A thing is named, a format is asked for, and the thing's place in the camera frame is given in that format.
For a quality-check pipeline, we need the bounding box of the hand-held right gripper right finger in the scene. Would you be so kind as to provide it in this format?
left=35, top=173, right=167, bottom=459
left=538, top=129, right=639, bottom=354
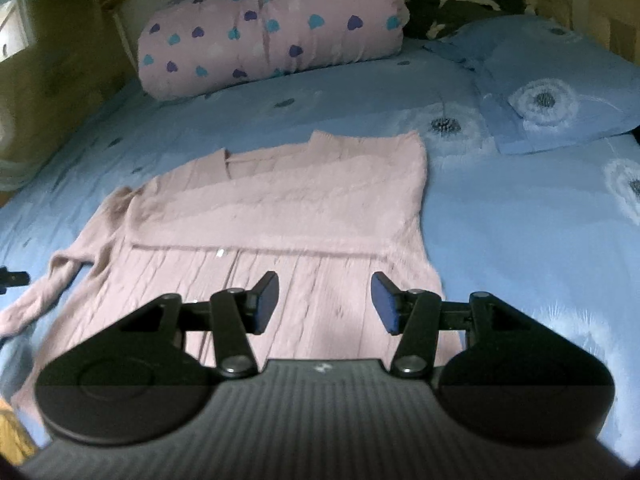
left=371, top=271, right=528, bottom=379

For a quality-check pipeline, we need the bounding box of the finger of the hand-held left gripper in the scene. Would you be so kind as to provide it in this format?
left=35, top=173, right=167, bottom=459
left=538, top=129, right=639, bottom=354
left=0, top=267, right=31, bottom=295

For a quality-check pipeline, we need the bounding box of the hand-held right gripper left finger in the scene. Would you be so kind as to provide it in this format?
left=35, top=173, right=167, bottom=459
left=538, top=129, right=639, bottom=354
left=118, top=271, right=280, bottom=379

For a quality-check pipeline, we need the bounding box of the pink towel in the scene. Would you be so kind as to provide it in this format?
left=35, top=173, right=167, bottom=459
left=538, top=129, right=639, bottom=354
left=0, top=130, right=463, bottom=433

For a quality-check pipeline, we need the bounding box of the yellow cloth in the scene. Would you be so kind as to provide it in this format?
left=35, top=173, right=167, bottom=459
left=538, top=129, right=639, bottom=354
left=0, top=394, right=40, bottom=467

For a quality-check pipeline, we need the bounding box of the blue dandelion-print bed sheet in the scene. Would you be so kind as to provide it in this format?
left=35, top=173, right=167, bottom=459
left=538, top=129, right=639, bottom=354
left=0, top=35, right=640, bottom=466

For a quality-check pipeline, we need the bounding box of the blue dandelion-print pillow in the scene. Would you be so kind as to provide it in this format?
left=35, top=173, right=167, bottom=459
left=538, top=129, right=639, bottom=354
left=424, top=15, right=640, bottom=155

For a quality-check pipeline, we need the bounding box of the pink heart-print rolled quilt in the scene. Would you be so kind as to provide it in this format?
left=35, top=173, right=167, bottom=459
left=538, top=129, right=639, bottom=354
left=136, top=0, right=412, bottom=102

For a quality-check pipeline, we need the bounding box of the white wooden-framed headboard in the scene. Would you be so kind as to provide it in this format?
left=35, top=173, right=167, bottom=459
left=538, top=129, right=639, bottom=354
left=99, top=0, right=201, bottom=81

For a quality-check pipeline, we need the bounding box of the dark cloth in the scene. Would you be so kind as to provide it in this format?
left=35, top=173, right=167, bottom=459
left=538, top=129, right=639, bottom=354
left=402, top=0, right=540, bottom=41

